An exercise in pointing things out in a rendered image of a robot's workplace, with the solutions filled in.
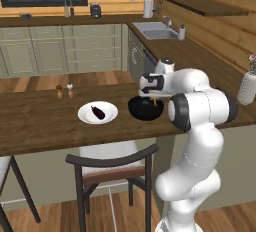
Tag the purple eggplant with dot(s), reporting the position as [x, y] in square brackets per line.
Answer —
[98, 112]

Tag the dark dishwasher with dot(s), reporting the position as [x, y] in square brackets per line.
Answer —
[149, 61]

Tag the silver tap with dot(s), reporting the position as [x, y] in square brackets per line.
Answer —
[167, 20]

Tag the small dark blue object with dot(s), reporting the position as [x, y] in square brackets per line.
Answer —
[25, 16]

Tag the green cupboards under sink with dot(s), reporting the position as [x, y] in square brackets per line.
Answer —
[136, 57]

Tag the black bowl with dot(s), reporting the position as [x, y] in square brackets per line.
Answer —
[144, 111]

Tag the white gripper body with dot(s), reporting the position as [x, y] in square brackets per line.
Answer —
[150, 93]

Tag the grey sink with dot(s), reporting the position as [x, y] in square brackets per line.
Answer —
[156, 32]

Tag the dark-legged stool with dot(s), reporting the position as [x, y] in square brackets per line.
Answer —
[16, 182]

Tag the wooden shaker with brown top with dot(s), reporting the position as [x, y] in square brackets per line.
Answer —
[59, 91]

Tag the green base cupboard run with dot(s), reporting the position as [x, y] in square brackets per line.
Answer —
[60, 51]

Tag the brown chicken drumstick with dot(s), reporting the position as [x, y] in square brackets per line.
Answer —
[155, 101]

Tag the pink flowers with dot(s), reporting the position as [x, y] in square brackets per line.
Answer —
[252, 59]

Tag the wooden shaker with white top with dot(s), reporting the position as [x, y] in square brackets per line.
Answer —
[70, 90]

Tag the dark brown bottle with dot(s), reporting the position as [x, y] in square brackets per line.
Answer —
[71, 9]

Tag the dark chair with white seat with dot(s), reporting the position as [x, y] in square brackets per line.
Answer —
[110, 162]

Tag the pale green bottle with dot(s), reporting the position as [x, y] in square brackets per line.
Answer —
[66, 9]

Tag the white soap dispenser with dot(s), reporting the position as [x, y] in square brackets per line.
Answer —
[181, 33]

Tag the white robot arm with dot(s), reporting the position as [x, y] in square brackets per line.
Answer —
[200, 109]

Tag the wooden wall shelf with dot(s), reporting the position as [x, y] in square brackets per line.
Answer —
[206, 6]

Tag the white paper towel roll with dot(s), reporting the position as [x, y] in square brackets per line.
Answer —
[148, 8]

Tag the white plate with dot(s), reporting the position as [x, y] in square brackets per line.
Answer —
[86, 114]

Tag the white textured vase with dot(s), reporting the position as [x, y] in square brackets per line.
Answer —
[247, 88]

